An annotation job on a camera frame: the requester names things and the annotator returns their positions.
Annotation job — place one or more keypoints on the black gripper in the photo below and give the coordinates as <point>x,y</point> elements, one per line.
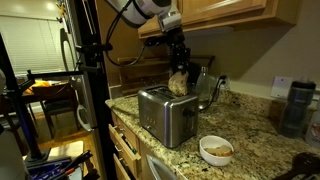
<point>178,50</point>

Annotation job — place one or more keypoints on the brown bread slice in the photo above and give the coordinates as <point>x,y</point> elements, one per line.
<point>178,85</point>
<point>218,151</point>

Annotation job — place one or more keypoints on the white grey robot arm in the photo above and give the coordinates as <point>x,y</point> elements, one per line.
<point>143,11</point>

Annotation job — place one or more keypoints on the stainless steel two-slot toaster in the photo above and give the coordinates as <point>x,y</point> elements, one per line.
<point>166,116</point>

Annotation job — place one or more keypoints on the black countertop appliance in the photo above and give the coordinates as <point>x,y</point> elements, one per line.
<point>201,68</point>

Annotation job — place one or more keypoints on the clear bottle with metal cap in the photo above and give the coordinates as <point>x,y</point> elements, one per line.
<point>204,86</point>

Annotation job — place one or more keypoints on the wooden lower counter cabinet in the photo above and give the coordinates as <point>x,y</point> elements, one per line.
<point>125,146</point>

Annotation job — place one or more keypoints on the white ceramic bowl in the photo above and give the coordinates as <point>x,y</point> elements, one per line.
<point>213,160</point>

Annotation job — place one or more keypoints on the stainless steel dishwasher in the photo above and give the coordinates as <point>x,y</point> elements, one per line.
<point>156,166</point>

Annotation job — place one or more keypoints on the grey sports bottle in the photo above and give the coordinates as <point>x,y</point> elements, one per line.
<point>296,110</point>

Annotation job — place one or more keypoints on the dark wooden chair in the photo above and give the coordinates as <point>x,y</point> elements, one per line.
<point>60,110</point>

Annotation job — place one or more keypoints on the dark dining table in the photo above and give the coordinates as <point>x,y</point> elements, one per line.
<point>46,90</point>

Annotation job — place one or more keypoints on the kitchen window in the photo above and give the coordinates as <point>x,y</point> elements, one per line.
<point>33,43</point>

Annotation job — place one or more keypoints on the black orange clamps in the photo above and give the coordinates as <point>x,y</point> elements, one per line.
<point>63,166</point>

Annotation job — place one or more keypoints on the black kitchen tongs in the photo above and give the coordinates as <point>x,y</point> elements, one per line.
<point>300,166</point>

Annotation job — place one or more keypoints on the black tripod pole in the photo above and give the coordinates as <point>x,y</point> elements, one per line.
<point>18,110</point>

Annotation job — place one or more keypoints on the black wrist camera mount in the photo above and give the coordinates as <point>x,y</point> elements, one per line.
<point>156,40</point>

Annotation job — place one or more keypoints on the wall outlet with black plugs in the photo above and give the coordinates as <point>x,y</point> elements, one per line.
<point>224,80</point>

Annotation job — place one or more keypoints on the wooden upper wall cabinet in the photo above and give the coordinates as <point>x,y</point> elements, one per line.
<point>216,13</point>

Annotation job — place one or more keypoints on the black camera stand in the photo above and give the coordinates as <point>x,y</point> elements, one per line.
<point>96,83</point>

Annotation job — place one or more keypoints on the white wall switch plate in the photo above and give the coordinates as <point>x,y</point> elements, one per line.
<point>281,87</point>

